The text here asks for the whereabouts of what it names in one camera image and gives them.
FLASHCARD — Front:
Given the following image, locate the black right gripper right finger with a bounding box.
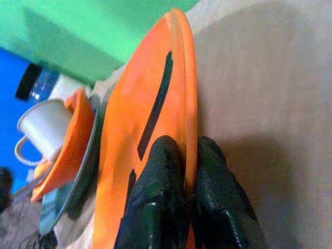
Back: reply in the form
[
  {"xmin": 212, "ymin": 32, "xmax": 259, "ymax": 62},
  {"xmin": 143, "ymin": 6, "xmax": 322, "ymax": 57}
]
[{"xmin": 193, "ymin": 135, "xmax": 269, "ymax": 249}]

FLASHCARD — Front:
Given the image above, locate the orange bowl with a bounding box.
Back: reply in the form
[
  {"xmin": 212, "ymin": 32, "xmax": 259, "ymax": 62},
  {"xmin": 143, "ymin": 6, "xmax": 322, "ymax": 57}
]
[{"xmin": 30, "ymin": 87, "xmax": 96, "ymax": 203}]

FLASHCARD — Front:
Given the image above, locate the large orange plate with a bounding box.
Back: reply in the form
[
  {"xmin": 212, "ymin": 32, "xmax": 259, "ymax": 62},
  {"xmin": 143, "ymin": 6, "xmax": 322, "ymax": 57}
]
[{"xmin": 93, "ymin": 7, "xmax": 198, "ymax": 249}]

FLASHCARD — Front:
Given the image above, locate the blue board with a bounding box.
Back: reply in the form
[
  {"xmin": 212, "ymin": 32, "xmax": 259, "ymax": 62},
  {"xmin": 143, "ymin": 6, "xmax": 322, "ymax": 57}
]
[{"xmin": 0, "ymin": 46, "xmax": 47, "ymax": 192}]

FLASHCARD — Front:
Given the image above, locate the grey plate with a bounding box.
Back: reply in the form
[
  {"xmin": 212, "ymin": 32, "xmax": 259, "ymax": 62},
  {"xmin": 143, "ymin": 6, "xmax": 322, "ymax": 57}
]
[{"xmin": 38, "ymin": 93, "xmax": 104, "ymax": 236}]

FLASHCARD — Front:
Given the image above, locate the white enamel mug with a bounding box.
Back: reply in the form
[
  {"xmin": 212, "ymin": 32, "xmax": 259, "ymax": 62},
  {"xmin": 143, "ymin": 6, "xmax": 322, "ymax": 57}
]
[{"xmin": 14, "ymin": 98, "xmax": 73, "ymax": 167}]

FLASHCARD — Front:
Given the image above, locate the green box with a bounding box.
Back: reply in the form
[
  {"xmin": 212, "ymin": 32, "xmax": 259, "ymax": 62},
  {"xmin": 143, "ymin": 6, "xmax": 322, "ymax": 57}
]
[{"xmin": 0, "ymin": 0, "xmax": 200, "ymax": 86}]

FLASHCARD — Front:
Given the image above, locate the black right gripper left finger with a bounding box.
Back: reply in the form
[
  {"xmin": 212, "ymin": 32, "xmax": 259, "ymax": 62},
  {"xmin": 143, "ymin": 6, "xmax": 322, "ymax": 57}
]
[{"xmin": 115, "ymin": 135, "xmax": 191, "ymax": 249}]

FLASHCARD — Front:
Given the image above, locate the clear bottle with black cap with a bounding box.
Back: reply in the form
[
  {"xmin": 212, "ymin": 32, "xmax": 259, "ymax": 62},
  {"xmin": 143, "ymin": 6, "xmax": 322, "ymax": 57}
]
[{"xmin": 15, "ymin": 63, "xmax": 62, "ymax": 101}]

